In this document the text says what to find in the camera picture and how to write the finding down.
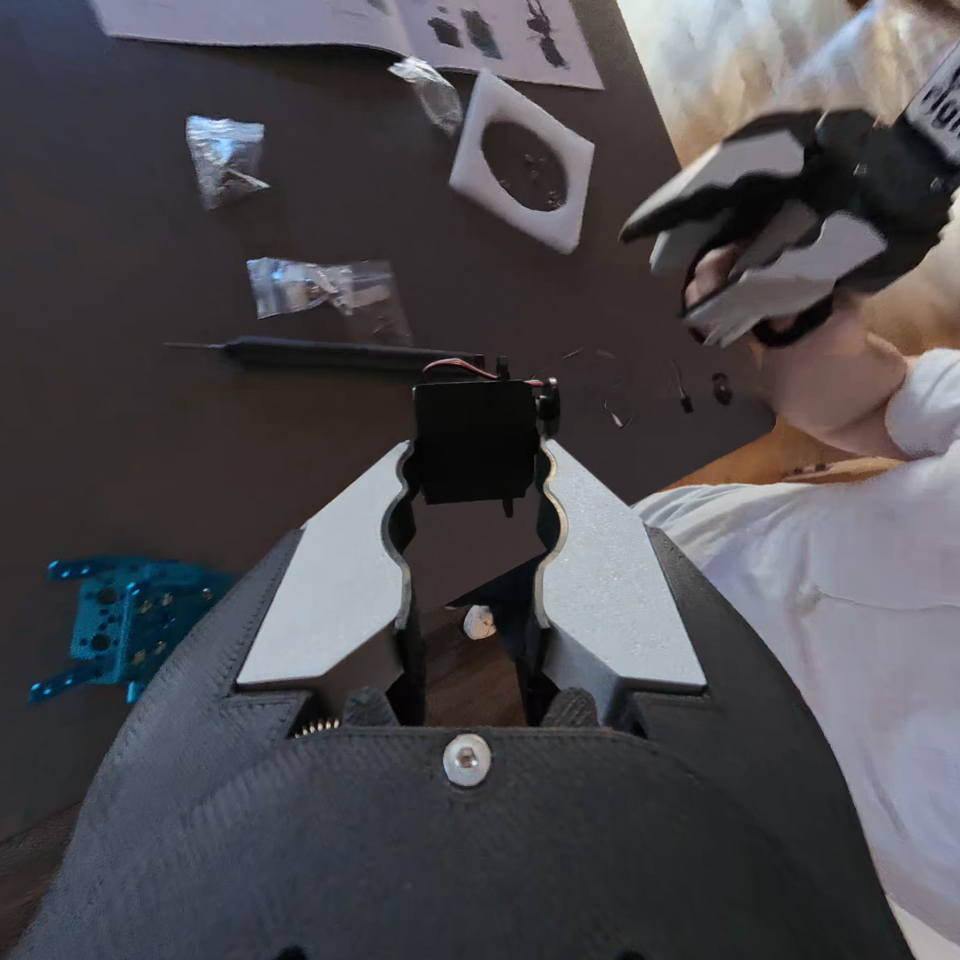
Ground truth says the blue metal bracket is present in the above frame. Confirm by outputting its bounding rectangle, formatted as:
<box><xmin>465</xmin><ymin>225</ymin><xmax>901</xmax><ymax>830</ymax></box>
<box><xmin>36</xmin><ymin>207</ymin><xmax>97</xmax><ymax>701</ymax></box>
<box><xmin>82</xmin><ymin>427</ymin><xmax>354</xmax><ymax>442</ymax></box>
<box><xmin>27</xmin><ymin>555</ymin><xmax>240</xmax><ymax>706</ymax></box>

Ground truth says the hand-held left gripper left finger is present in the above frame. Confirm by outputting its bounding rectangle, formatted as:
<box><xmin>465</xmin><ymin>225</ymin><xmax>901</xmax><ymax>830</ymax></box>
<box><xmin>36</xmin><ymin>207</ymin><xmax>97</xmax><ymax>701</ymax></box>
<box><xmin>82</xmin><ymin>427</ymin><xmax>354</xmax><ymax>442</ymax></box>
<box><xmin>235</xmin><ymin>441</ymin><xmax>419</xmax><ymax>696</ymax></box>

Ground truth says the white printed instruction manual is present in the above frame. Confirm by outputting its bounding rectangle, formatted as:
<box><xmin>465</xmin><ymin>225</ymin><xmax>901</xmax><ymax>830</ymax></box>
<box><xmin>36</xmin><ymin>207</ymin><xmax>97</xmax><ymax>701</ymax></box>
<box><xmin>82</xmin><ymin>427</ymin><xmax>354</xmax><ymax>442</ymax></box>
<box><xmin>88</xmin><ymin>0</ymin><xmax>606</xmax><ymax>92</ymax></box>

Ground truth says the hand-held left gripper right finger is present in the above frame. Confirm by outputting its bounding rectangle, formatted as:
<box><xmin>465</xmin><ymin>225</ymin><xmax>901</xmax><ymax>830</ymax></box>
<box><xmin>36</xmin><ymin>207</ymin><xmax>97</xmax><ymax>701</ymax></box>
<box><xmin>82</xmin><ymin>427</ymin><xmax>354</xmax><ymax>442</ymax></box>
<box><xmin>534</xmin><ymin>438</ymin><xmax>708</xmax><ymax>700</ymax></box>

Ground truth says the flat clear parts bag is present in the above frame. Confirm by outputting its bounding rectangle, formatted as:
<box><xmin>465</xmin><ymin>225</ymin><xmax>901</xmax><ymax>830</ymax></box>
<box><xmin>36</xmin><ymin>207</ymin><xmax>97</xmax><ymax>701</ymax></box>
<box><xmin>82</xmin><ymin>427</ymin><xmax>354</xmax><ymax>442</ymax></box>
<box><xmin>330</xmin><ymin>260</ymin><xmax>415</xmax><ymax>348</ymax></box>

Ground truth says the black screwdriver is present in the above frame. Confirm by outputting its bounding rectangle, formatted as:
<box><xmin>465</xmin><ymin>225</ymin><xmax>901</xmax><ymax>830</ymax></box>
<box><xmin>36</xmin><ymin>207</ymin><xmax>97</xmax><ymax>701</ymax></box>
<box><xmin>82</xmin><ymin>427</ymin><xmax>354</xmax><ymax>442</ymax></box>
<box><xmin>163</xmin><ymin>336</ymin><xmax>487</xmax><ymax>375</ymax></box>

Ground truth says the crumpled clear parts bag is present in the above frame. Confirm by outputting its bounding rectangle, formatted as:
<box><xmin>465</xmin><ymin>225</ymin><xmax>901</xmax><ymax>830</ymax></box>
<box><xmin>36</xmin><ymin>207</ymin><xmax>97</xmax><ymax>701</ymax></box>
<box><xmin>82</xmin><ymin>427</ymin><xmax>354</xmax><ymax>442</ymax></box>
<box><xmin>246</xmin><ymin>257</ymin><xmax>354</xmax><ymax>321</ymax></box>

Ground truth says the white square foam frame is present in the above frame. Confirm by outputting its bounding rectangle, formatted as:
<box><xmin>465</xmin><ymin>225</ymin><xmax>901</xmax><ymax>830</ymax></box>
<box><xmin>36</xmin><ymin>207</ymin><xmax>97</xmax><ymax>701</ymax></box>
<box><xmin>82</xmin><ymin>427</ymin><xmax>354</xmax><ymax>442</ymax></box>
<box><xmin>448</xmin><ymin>71</ymin><xmax>596</xmax><ymax>255</ymax></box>

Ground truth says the dark brown desk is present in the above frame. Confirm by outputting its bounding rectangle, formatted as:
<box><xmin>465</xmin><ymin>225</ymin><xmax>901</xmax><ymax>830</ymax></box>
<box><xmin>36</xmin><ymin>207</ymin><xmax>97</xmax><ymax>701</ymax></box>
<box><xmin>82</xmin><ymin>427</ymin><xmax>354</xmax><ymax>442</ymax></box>
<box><xmin>0</xmin><ymin>0</ymin><xmax>778</xmax><ymax>845</ymax></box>

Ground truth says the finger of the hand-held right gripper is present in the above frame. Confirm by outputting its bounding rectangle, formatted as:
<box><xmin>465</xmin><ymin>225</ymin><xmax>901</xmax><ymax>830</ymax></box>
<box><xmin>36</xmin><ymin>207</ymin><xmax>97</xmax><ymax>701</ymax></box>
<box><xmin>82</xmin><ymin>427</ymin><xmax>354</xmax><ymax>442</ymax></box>
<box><xmin>648</xmin><ymin>201</ymin><xmax>891</xmax><ymax>348</ymax></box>
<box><xmin>619</xmin><ymin>122</ymin><xmax>822</xmax><ymax>243</ymax></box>

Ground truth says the clear bag of screws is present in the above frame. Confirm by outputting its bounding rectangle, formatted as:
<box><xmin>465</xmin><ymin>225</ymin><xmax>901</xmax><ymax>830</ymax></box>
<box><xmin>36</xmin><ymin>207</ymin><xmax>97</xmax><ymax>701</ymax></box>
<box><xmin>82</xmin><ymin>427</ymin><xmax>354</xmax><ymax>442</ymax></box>
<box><xmin>185</xmin><ymin>114</ymin><xmax>271</xmax><ymax>211</ymax></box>

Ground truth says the tiny crumpled clear bag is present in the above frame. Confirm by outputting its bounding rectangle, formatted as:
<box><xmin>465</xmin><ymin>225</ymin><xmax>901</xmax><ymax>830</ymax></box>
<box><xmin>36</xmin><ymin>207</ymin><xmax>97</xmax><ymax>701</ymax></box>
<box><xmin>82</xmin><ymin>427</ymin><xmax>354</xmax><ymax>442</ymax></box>
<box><xmin>387</xmin><ymin>57</ymin><xmax>465</xmax><ymax>138</ymax></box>

